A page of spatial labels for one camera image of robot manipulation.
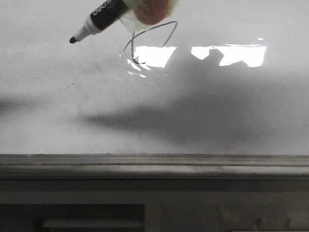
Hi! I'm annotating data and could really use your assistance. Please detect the red piece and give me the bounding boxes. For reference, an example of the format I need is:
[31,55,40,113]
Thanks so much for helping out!
[119,0,178,32]

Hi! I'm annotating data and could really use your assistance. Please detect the black and white whiteboard marker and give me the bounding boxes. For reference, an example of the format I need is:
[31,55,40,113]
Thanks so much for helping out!
[69,0,138,44]

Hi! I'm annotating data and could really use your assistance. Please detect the white whiteboard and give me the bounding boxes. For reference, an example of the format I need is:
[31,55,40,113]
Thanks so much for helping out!
[0,0,309,155]

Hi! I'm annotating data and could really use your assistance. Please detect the grey aluminium whiteboard frame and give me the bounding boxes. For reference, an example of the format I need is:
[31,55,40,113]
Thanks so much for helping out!
[0,154,309,179]

